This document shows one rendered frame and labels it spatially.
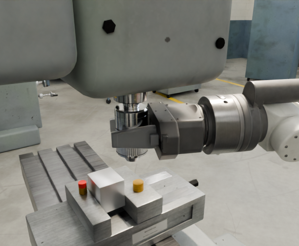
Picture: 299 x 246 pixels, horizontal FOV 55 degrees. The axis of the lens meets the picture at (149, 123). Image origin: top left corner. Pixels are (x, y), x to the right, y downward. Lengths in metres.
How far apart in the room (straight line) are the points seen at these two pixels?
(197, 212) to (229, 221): 1.56
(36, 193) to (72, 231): 0.28
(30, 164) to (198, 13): 0.78
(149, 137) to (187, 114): 0.06
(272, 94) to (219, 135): 0.09
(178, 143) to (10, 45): 0.23
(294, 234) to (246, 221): 0.31
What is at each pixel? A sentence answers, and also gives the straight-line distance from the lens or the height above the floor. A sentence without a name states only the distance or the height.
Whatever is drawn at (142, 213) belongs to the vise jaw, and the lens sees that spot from 0.56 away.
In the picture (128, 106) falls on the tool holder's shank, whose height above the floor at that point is 1.27.
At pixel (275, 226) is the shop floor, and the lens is 2.29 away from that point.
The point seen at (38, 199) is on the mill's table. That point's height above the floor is 0.95.
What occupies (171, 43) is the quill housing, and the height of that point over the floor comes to 1.36.
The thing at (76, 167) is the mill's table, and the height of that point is 0.95.
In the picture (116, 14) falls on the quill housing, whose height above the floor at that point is 1.39.
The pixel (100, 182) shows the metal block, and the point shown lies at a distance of 0.55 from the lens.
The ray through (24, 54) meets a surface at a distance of 0.22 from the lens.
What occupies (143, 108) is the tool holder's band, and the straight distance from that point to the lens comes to 0.39.
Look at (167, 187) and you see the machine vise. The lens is 0.67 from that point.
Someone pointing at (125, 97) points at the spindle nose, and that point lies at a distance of 0.37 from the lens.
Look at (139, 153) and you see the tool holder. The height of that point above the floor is 1.21.
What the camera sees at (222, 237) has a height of 0.75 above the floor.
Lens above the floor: 1.39
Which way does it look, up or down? 21 degrees down
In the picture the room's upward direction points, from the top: straight up
